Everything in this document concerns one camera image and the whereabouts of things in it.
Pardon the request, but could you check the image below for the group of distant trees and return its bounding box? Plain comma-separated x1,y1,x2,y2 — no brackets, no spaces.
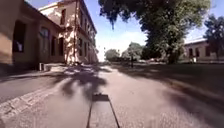
103,41,146,63

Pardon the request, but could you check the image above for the grey asphalt road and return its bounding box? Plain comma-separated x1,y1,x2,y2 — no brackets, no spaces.
0,64,224,128

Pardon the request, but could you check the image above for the tall beige building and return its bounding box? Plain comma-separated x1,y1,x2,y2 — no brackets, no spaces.
38,0,100,66

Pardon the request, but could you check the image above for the large leafy tree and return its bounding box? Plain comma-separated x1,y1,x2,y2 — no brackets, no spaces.
98,0,213,65

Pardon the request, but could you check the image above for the long low beige building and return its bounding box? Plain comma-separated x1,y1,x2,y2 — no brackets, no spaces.
181,38,224,63

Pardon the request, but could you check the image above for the grey paved sidewalk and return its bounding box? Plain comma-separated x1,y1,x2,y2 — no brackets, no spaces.
0,68,73,104

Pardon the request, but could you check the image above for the pale cobbled kerb strip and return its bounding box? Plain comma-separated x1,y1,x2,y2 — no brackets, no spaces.
0,78,72,122

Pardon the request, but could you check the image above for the dark tree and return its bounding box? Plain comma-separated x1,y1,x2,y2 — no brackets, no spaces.
203,14,224,61

